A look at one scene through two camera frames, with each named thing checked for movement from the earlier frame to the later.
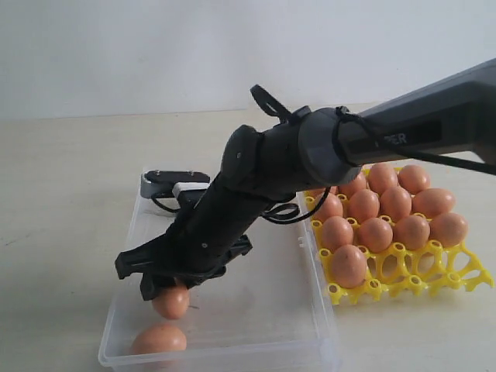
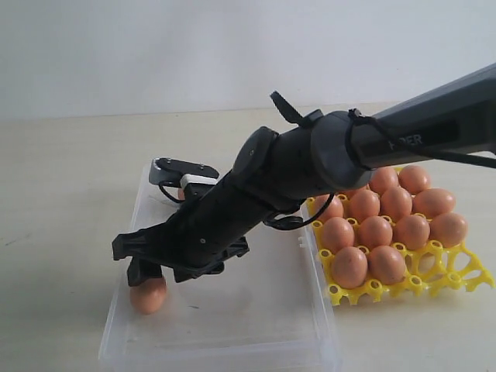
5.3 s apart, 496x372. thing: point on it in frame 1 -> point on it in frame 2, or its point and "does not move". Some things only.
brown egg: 382,177 does not move
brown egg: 172,302 -> 387,264
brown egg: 349,266 does not move
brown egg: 451,229 does not move
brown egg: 159,339 -> 149,296
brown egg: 395,202 does not move
